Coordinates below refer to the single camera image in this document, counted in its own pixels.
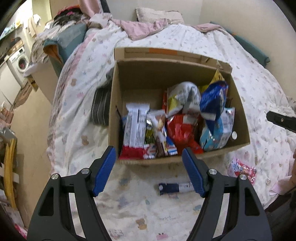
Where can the dark blue snack bag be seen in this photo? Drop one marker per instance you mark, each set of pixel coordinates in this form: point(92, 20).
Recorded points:
point(213, 102)

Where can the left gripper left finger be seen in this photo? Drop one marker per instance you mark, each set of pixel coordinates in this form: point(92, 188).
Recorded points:
point(101, 170)

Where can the white storage bin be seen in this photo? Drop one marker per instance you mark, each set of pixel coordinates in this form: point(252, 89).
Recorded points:
point(45, 77)

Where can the teal cushion by wall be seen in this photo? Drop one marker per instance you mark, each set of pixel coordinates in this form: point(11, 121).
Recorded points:
point(241, 47)

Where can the red pink cartoon packet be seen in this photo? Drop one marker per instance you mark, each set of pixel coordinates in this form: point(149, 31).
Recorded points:
point(237, 168)

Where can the white washing machine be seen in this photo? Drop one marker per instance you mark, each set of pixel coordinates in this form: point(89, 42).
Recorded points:
point(18, 62)

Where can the pink blanket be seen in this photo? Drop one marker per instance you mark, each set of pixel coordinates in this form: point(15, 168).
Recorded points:
point(134, 30)

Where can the white red yellow snack bag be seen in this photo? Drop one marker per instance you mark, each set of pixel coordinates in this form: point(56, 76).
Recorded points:
point(183, 98)

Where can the brown cardboard box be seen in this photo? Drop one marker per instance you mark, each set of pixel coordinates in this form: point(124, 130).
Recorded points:
point(163, 101)

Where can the blue white gummy bag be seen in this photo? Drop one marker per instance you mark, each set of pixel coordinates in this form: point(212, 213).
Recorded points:
point(150, 149)

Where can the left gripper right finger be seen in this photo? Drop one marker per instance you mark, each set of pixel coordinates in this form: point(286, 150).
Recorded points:
point(197, 172)

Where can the wooden yellow rack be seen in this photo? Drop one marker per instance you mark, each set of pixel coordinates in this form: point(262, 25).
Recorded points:
point(8, 172)

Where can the light blue snack bag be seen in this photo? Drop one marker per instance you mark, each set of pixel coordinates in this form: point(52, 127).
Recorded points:
point(223, 129)

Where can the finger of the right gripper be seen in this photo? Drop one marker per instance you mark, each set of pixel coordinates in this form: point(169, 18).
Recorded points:
point(286, 122)

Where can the white red wafer bar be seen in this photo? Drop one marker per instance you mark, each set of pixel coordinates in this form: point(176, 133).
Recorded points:
point(134, 134)

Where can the dark blue white bar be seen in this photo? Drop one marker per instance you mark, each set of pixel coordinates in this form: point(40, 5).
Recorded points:
point(168, 188)

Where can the pink curtain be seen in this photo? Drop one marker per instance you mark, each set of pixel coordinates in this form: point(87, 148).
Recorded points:
point(90, 7)

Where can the teal orange folded blanket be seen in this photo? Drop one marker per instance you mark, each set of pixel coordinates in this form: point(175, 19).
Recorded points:
point(61, 47)

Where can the beige pillow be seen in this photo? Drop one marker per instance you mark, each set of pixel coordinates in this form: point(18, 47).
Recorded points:
point(147, 15)

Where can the dark striped garment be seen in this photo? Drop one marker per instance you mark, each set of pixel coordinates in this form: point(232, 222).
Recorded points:
point(101, 102)

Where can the clothes pile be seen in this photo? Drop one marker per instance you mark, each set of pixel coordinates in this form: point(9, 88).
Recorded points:
point(64, 19)

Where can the brown floor mat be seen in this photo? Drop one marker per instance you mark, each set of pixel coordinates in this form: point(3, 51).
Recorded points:
point(23, 95)

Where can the person's right hand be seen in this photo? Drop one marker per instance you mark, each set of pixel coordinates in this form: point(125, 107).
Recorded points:
point(293, 176)

